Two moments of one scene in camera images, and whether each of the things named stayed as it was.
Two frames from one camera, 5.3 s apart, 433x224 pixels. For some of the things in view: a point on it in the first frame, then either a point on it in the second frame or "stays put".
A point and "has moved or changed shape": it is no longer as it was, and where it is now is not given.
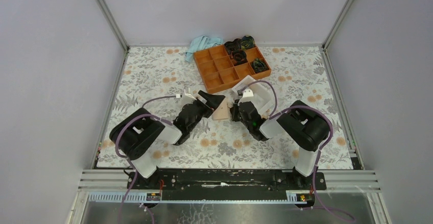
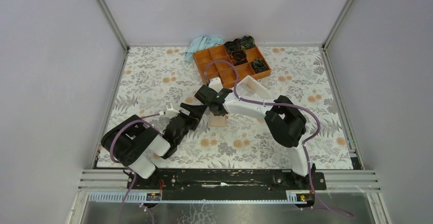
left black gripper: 211,100 stays put
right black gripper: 234,110 to 220,114
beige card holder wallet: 221,112 has moved or changed shape
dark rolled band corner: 247,42 stays put
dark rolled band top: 234,45 stays put
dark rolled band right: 259,65 stays put
